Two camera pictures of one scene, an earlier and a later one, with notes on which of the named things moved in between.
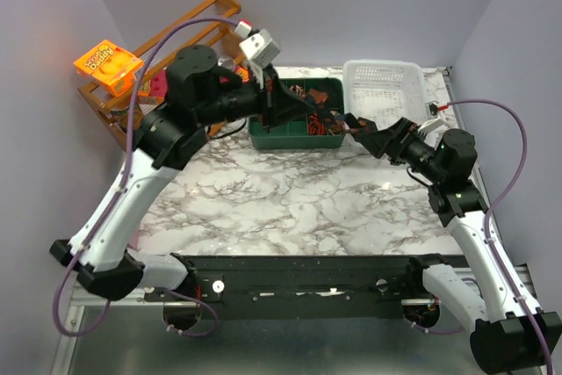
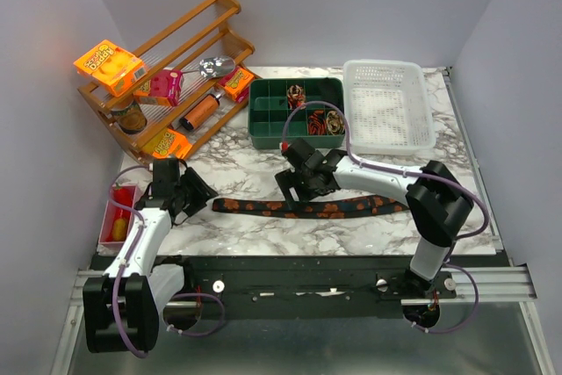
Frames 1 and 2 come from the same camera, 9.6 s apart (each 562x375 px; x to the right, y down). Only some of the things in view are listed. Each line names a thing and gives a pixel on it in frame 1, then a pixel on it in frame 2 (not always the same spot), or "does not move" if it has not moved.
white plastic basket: x=385 y=90 does not move
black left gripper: x=277 y=105 → x=203 y=191
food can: x=120 y=116 does not move
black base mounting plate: x=294 y=287 does not move
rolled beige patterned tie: x=337 y=126 does not move
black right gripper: x=392 y=140 → x=283 y=179
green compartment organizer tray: x=320 y=128 does not move
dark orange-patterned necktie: x=337 y=124 → x=322 y=207
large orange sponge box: x=111 y=66 does not move
